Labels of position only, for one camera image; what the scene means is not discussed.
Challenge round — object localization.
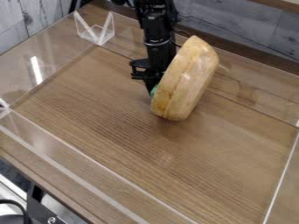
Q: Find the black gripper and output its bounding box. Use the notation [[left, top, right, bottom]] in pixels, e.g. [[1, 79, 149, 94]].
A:
[[129, 40, 176, 93]]

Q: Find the round wooden bowl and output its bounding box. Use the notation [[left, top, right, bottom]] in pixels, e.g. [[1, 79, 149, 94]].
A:
[[150, 36, 220, 121]]

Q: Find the green rectangular stick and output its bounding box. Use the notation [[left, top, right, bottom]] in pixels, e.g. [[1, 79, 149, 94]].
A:
[[149, 84, 158, 98]]

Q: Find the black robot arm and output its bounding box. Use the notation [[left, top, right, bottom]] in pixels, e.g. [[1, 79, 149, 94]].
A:
[[129, 0, 178, 93]]

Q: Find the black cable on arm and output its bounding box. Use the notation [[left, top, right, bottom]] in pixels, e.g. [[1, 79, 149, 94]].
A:
[[172, 27, 192, 49]]

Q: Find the clear acrylic corner bracket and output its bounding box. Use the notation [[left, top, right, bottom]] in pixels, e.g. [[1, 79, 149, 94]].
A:
[[73, 11, 114, 46]]

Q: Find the black table leg bracket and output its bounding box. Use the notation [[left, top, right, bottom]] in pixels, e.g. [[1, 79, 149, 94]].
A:
[[26, 185, 66, 224]]

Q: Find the black cable bottom left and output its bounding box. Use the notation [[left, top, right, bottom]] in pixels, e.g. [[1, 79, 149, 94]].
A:
[[0, 198, 38, 224]]

